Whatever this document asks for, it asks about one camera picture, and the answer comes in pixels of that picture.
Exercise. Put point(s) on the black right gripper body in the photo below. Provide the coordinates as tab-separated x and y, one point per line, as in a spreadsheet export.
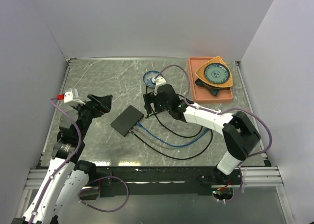
150	98

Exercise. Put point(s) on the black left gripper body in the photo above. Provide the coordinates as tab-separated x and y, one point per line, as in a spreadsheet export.
87	112

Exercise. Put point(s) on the black network switch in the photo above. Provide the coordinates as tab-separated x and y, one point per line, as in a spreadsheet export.
127	120

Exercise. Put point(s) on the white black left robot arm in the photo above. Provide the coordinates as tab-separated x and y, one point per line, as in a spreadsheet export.
66	174

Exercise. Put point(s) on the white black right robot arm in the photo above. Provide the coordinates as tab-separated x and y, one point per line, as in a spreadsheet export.
239	133

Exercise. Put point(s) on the blue white porcelain bowl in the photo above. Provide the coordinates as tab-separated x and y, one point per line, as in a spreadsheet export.
148	76

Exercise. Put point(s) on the pink plastic tray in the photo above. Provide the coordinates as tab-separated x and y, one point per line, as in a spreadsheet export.
200	94

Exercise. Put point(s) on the dark blue triangular plate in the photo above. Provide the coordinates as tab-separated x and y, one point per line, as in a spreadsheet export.
213	90

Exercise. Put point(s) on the yellow triangular woven plate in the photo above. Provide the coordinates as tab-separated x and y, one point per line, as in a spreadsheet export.
200	73

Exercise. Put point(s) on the teal round patterned plate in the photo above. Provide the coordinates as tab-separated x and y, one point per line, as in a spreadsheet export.
217	73

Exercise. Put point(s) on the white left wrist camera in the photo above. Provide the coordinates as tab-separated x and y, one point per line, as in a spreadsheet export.
71	97

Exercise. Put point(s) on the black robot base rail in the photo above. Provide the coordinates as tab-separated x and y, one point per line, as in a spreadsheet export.
169	180

